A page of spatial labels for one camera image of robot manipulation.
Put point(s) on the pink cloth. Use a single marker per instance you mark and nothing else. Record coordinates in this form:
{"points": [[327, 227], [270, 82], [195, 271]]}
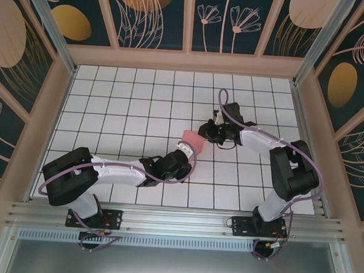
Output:
{"points": [[194, 140]]}

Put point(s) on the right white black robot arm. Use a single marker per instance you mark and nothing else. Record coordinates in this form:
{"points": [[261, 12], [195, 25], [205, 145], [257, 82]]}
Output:
{"points": [[256, 140]]}

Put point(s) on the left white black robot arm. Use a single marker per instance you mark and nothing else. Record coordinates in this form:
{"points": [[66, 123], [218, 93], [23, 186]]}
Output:
{"points": [[120, 171]]}

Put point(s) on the grey metal base panel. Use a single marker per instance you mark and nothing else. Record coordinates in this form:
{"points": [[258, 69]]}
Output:
{"points": [[173, 267]]}

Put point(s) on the yellow power connector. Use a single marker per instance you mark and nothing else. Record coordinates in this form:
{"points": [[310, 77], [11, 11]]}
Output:
{"points": [[268, 244]]}

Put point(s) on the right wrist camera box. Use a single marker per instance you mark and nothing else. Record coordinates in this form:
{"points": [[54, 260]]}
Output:
{"points": [[219, 115]]}

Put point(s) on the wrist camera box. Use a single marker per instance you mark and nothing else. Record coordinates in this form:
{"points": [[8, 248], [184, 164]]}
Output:
{"points": [[219, 115], [184, 147]]}

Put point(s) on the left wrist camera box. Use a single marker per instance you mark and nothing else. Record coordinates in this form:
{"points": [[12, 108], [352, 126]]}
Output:
{"points": [[184, 147]]}

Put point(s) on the long aluminium mounting rail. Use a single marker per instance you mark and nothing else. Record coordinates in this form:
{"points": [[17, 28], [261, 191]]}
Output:
{"points": [[176, 220]]}

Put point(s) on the aluminium side rail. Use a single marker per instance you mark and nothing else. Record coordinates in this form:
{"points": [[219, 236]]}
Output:
{"points": [[298, 107]]}

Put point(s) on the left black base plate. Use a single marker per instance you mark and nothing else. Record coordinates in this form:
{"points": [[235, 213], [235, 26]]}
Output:
{"points": [[114, 217]]}

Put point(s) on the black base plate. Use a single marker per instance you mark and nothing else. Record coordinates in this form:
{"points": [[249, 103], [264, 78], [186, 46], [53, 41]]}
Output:
{"points": [[241, 228], [114, 217]]}

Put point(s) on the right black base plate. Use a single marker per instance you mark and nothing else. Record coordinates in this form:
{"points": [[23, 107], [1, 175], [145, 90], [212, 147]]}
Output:
{"points": [[241, 228]]}

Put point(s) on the right aluminium corner post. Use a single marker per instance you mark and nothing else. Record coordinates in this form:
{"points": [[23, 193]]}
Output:
{"points": [[323, 37]]}

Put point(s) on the aluminium corner post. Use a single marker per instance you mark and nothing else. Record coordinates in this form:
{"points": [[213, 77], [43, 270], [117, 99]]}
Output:
{"points": [[49, 18], [323, 37]]}

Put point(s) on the left aluminium corner post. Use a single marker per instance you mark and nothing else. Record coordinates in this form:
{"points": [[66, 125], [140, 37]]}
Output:
{"points": [[49, 18]]}

